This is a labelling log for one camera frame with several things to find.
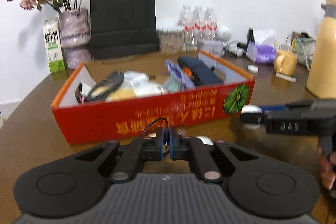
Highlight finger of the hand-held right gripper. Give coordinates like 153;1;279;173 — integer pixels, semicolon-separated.
260;104;293;113
240;113;268;125

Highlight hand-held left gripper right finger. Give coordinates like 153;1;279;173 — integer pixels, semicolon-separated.
170;127;260;184

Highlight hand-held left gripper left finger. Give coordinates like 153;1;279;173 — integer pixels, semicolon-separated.
75;127;166;184

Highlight black cable with plug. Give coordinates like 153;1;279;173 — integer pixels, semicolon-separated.
141;118;187;155

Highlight red cardboard box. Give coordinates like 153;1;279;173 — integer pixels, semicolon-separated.
51;49;256;146

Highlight iridescent plastic bag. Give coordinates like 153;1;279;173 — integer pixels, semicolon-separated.
163;76;188;93

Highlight clear plastic jar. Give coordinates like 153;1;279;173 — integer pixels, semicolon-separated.
123;71;150;90

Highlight purple knit cloth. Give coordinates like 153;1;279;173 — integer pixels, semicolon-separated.
164;59;196;88

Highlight person's right hand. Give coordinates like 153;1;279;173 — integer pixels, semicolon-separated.
317;146;336;191

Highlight small white rounded object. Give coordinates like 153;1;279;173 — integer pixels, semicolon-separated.
196;136;214;146

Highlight yellow mug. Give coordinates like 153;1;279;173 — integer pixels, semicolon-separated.
274;49;298;76

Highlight purple tissue pack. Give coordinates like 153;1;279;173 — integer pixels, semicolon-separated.
245;29;277;64

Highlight yellow thermos jug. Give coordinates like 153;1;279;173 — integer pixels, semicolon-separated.
306;0;336;100

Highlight white power adapter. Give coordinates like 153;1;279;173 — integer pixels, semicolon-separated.
228;41;246;58

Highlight black upright device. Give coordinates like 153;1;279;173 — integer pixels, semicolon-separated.
247;28;254;51

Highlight black ribbed round object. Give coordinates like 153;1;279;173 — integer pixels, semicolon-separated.
85;70;124;102

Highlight white printed tin box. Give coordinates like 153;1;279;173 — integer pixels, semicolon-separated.
202;40;225;57

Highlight clear container of seeds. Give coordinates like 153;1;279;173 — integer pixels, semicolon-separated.
157;28;184;52

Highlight clear water bottle red label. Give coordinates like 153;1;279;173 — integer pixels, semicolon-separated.
178;5;196;51
205;7;218;42
193;6;208;42

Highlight black paper bag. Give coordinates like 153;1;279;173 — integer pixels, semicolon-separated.
90;0;159;60

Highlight purple mottled vase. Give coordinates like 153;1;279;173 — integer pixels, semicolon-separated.
58;8;92;69

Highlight white and green milk carton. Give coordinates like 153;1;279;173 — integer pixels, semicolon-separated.
43;19;66;74

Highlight white round camera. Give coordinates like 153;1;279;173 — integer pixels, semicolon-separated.
217;26;233;43

